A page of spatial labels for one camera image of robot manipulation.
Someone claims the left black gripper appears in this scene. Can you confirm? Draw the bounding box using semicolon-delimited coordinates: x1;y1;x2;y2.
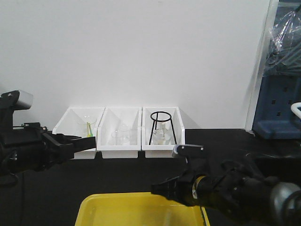
0;123;96;173

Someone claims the left white storage bin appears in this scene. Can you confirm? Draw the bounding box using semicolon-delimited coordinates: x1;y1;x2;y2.
52;106;106;160

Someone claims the clear conical glass flask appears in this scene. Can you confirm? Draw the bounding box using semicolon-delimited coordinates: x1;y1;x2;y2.
152;122;172;145

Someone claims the small clear glass beaker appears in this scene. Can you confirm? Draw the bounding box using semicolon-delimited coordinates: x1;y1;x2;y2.
111;124;130;145

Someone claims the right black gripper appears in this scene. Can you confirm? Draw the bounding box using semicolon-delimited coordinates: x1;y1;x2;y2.
150;145;280;212

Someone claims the glass beaker with green stirrers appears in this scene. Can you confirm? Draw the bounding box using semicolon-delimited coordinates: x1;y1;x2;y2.
79;115;96;137

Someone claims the black wire tripod stand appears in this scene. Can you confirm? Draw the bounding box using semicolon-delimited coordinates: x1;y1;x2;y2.
149;111;177;145

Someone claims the yellow plastic tray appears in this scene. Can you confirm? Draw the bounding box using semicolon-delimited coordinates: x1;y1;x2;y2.
75;192;210;226

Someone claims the clear plastic bag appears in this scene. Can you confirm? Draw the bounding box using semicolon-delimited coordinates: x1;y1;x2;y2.
264;3;301;77

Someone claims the middle white storage bin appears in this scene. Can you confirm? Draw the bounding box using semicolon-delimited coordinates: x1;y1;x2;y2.
97;107;142;159

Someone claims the tall clear test tube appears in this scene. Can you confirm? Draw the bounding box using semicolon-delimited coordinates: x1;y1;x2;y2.
192;176;213;200

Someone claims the right white storage bin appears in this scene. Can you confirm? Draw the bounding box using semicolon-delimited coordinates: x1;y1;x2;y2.
142;107;185;158

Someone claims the white storage bin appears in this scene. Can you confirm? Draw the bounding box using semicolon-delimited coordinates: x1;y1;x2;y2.
52;106;106;160
142;107;185;158
97;107;142;159

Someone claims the blue plastic cart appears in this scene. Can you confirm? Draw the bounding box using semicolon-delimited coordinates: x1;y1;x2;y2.
252;0;301;139

